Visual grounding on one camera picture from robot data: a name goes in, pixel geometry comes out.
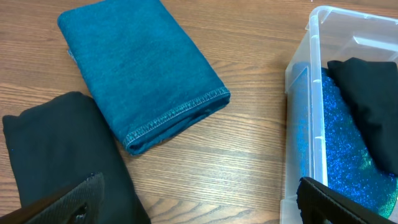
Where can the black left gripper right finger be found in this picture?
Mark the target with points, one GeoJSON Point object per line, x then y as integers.
{"type": "Point", "coordinates": [319, 204]}

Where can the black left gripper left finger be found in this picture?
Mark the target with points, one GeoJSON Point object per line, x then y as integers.
{"type": "Point", "coordinates": [75, 204]}

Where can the blue glitter cloth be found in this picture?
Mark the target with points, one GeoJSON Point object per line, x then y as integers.
{"type": "Point", "coordinates": [350, 169]}

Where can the black cloth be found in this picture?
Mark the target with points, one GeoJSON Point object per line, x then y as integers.
{"type": "Point", "coordinates": [370, 91]}
{"type": "Point", "coordinates": [62, 141]}

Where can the clear plastic container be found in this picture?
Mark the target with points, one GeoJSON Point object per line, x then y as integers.
{"type": "Point", "coordinates": [323, 141]}

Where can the teal folded towel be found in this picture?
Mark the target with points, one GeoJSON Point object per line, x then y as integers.
{"type": "Point", "coordinates": [146, 75]}

